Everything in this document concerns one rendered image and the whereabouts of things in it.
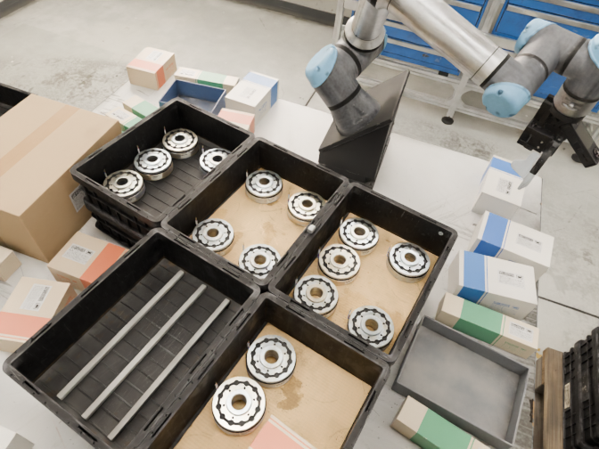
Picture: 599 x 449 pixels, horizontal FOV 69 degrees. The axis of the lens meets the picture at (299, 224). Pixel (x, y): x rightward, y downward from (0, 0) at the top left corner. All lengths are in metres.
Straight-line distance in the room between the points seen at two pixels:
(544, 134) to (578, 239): 1.67
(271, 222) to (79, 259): 0.49
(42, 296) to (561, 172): 2.77
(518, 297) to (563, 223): 1.56
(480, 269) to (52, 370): 1.04
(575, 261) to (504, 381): 1.48
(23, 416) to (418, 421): 0.85
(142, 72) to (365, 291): 1.22
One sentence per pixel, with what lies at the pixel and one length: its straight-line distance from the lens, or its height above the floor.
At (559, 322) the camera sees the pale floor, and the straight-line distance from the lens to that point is 2.36.
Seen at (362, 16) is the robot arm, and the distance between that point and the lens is 1.28.
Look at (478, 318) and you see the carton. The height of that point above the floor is 0.76.
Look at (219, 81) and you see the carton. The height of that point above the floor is 0.76.
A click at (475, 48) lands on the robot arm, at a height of 1.33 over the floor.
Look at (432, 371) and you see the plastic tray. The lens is 1.18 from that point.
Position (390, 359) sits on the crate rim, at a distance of 0.90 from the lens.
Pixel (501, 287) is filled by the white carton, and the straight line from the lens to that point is 1.26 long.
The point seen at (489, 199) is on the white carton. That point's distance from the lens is 1.49.
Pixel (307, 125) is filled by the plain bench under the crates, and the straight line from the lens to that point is 1.69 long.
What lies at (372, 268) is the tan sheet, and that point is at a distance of 1.12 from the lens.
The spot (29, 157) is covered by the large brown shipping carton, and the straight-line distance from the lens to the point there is 1.37.
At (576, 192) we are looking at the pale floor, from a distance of 3.03.
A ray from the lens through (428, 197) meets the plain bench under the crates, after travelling 1.52.
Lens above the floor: 1.73
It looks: 51 degrees down
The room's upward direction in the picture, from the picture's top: 7 degrees clockwise
